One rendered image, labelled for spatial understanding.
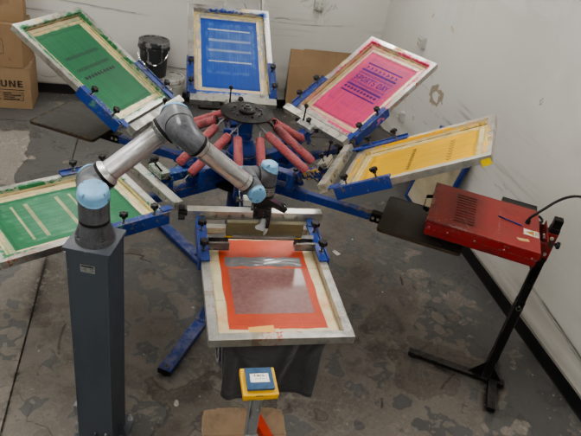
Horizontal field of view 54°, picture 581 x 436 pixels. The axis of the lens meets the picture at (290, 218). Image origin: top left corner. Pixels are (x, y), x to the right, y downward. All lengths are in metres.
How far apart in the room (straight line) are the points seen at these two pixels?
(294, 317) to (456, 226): 1.05
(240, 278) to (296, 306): 0.29
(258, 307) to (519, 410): 1.96
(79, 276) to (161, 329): 1.37
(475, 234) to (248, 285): 1.19
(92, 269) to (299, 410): 1.53
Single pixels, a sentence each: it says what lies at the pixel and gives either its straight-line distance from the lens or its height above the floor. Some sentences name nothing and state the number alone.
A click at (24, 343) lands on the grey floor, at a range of 3.71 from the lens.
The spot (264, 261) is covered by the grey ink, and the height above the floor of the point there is 0.96.
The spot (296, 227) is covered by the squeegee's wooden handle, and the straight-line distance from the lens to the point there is 2.66.
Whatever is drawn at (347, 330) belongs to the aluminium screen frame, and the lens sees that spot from 2.38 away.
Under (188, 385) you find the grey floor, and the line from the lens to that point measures 3.40.
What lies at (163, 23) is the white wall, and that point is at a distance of 6.52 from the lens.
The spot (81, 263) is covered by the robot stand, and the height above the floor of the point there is 1.13.
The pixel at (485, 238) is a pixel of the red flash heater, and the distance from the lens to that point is 3.04.
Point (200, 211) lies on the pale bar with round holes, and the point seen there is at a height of 1.04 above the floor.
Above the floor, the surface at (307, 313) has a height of 0.96.
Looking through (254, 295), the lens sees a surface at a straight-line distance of 2.50.
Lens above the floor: 2.57
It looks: 32 degrees down
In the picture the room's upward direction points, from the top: 10 degrees clockwise
